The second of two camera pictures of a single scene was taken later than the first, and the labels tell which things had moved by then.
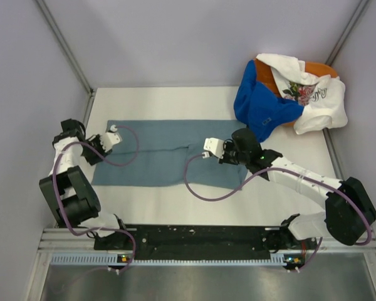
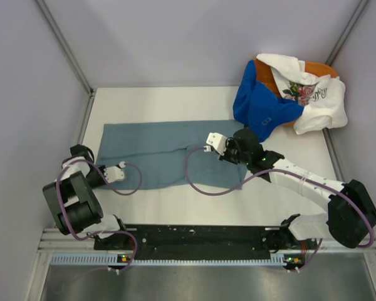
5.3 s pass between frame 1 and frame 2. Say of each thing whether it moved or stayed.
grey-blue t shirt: stayed
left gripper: moved
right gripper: stayed
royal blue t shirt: stayed
